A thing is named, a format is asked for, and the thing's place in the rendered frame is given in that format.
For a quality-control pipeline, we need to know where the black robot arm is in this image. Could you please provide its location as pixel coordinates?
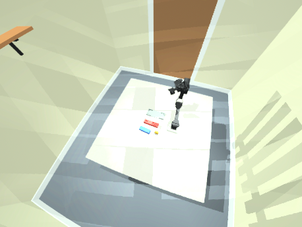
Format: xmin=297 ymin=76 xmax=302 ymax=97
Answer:
xmin=171 ymin=78 xmax=191 ymax=130

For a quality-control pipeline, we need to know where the red tapered block with square socket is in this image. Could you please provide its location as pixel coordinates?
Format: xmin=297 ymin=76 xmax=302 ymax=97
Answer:
xmin=144 ymin=119 xmax=159 ymax=128

